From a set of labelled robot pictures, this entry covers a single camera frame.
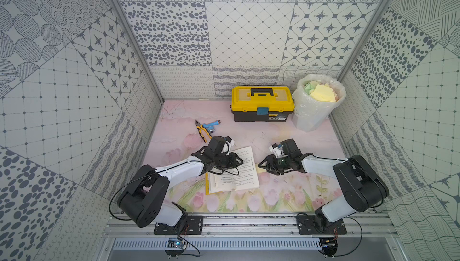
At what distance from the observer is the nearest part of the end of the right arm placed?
2.30 feet

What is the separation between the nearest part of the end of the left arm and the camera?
26.3 inches

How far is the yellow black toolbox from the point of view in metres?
1.00

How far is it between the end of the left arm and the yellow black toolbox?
1.02 ft

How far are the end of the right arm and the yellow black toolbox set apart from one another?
24 centimetres
